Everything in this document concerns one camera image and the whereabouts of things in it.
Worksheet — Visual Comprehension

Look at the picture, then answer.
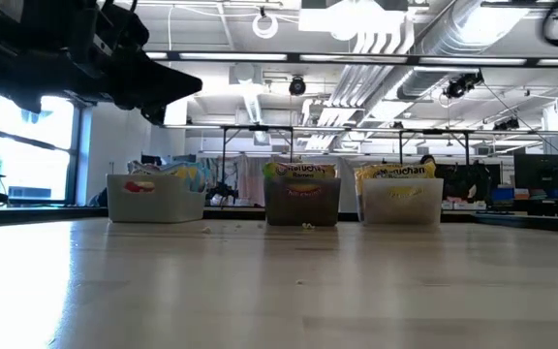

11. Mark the green-edged lime shrimp ramen packet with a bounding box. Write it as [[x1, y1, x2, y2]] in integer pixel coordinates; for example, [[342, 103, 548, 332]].
[[262, 161, 339, 199]]

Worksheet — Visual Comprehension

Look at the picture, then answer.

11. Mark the white hanging cable ring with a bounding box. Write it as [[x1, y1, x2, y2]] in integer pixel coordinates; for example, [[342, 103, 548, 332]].
[[251, 12, 280, 40]]

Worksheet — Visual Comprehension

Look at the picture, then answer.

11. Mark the white ceiling unit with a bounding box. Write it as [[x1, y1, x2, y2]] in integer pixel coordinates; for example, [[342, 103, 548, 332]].
[[297, 0, 416, 43]]

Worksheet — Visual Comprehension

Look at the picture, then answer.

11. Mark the long LED light bar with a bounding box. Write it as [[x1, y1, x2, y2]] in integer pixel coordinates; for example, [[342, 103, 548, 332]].
[[145, 48, 558, 68]]

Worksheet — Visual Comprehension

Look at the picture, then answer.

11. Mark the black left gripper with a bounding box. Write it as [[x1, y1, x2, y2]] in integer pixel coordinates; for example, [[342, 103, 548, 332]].
[[15, 46, 203, 127]]

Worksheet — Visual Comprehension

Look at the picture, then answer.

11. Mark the grey plastic bin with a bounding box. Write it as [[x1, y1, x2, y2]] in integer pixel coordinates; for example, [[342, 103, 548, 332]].
[[263, 175, 343, 228]]

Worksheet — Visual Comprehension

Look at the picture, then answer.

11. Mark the large black monitor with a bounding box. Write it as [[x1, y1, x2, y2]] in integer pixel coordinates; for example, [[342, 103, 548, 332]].
[[513, 153, 558, 191]]

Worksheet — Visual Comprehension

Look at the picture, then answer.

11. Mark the white plastic bin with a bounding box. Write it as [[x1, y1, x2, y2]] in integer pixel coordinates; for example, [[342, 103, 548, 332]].
[[106, 173, 207, 225]]

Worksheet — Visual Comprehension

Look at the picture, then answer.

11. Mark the black ceiling lamp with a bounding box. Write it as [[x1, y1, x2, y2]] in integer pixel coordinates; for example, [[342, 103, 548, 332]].
[[442, 71, 484, 101], [288, 75, 308, 97]]

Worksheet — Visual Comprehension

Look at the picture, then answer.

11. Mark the black background rig frame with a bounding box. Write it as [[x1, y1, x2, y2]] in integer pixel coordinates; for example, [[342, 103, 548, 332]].
[[397, 127, 471, 169], [219, 123, 295, 171]]

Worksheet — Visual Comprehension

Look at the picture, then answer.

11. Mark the clear plastic bin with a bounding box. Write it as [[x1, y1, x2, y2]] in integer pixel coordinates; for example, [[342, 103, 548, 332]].
[[359, 176, 446, 227]]

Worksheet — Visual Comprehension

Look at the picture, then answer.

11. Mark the yellow Maruchan ramen packet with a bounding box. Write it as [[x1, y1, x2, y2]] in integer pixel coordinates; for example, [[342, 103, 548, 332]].
[[354, 161, 439, 201]]

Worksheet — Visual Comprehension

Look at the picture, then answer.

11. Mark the small black tripod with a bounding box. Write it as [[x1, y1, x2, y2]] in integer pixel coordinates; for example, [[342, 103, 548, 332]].
[[208, 181, 240, 201]]

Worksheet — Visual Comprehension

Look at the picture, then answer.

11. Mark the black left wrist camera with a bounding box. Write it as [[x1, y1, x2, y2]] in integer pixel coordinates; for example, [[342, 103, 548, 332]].
[[68, 0, 150, 54]]

